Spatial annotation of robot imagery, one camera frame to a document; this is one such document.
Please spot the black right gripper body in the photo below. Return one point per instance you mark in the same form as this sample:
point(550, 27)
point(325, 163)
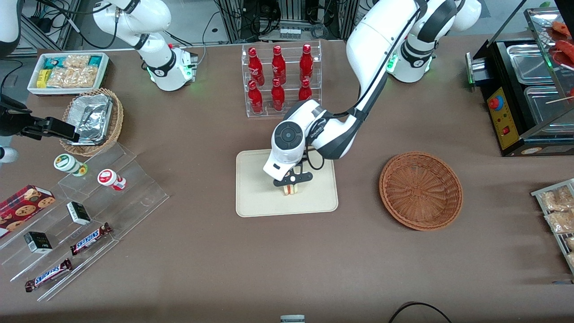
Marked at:
point(12, 123)

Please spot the triangular sandwich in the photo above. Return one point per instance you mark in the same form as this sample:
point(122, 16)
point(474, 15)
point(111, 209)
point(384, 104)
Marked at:
point(290, 190)

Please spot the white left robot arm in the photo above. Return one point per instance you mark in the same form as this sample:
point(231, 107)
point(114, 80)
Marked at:
point(381, 40)

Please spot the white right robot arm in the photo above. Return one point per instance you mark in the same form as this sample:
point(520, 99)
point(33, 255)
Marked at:
point(157, 18)

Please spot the aluminium foil tray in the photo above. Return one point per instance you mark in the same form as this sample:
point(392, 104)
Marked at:
point(89, 119)

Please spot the beige plastic tray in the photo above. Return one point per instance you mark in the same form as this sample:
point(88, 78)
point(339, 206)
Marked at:
point(255, 193)

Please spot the light wicker basket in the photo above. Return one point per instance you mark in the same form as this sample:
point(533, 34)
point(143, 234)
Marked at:
point(117, 121)

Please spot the brown wicker basket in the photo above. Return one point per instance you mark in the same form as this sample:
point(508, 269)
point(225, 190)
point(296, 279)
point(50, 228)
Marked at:
point(421, 193)

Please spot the tray of wrapped pastries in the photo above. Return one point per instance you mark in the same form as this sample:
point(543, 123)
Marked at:
point(560, 242)

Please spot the green cap yogurt bottle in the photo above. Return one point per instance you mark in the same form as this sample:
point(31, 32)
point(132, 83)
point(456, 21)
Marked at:
point(67, 163)

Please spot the yellow snack pack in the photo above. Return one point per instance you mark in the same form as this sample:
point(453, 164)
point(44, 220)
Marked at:
point(42, 79)

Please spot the clear rice cracker pack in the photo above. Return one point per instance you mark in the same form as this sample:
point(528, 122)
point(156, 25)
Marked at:
point(76, 61)
point(71, 77)

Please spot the teal snack pack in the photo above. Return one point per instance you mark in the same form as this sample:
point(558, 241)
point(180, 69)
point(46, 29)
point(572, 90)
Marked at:
point(95, 60)
point(52, 63)

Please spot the red cap yogurt bottle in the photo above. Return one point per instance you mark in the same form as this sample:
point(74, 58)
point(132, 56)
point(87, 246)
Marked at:
point(108, 178)

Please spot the clear acrylic bottle rack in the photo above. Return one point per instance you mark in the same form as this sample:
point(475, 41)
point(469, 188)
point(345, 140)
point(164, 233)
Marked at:
point(269, 114)

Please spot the white plastic snack bin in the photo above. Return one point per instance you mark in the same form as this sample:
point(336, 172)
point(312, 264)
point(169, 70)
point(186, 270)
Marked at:
point(105, 72)

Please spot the red cookie box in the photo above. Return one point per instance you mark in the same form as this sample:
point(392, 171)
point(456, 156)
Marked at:
point(24, 206)

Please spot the red cola bottle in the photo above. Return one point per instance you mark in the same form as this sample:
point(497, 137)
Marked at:
point(278, 66)
point(255, 67)
point(305, 92)
point(255, 99)
point(278, 98)
point(306, 65)

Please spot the small black box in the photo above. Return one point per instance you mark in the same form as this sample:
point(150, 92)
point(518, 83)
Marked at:
point(37, 242)
point(79, 213)

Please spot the clear acrylic step display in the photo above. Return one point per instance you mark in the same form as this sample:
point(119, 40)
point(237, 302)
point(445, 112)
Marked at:
point(134, 202)

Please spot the snickers chocolate bar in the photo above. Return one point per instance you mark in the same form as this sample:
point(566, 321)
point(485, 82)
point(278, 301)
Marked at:
point(89, 239)
point(48, 275)

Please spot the grey device at table edge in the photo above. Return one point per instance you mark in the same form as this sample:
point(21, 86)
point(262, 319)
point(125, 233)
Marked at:
point(292, 319)

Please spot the white power strip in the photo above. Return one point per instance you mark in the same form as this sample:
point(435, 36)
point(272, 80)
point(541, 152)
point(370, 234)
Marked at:
point(290, 32)

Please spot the black food warmer machine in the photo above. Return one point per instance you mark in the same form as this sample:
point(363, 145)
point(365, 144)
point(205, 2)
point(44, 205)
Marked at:
point(500, 119)

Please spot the clear cracker snack bag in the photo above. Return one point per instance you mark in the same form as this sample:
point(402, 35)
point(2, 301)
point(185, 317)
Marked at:
point(571, 260)
point(561, 222)
point(570, 243)
point(558, 199)

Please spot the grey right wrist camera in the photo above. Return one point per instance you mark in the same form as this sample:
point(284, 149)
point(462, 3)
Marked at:
point(6, 154)

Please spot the aluminium frame rack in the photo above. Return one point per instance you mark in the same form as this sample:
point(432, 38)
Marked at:
point(233, 20)

